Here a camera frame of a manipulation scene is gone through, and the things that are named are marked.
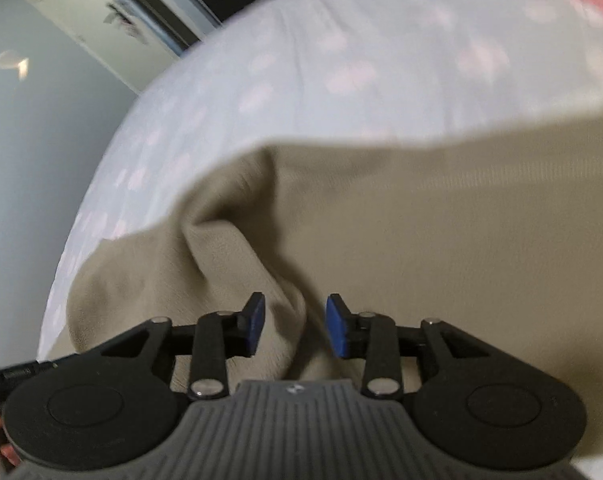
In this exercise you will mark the bed with polka dot sheet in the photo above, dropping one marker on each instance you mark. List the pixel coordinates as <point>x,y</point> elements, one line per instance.
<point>331,60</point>

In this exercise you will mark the person's left hand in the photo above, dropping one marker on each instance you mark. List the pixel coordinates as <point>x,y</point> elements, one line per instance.
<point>1,452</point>

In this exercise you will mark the white door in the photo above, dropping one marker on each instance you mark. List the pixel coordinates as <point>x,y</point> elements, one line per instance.
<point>81,0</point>

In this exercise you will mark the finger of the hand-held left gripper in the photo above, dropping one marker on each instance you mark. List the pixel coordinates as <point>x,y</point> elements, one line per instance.
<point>16,375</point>

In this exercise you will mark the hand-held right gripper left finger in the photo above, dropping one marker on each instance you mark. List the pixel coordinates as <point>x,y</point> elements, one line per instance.
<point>255,325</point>

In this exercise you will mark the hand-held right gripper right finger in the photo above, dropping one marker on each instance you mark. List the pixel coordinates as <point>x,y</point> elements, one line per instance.
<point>337,327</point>

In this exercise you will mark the taupe fleece garment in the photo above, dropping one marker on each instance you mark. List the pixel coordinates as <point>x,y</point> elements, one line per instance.
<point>431,235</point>

